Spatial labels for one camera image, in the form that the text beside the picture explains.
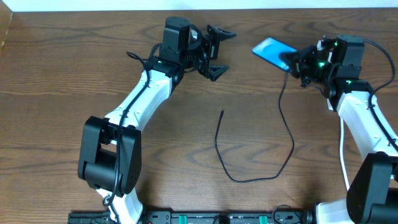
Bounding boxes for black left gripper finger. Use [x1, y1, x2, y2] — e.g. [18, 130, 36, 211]
[215, 27, 237, 40]
[208, 65, 229, 82]

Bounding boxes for blue Galaxy smartphone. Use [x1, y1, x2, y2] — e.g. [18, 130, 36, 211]
[252, 37, 297, 72]

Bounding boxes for black charger cable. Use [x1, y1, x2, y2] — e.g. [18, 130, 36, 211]
[214, 70, 295, 184]

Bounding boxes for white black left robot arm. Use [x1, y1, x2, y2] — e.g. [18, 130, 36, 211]
[78, 17, 236, 223]

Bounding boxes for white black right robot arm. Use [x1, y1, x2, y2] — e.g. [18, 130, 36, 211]
[276, 35, 397, 223]

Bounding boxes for white power strip cord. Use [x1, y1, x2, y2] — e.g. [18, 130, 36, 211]
[338, 116, 351, 191]

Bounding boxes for black mounting rail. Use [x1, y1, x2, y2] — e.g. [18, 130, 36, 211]
[67, 210, 316, 224]

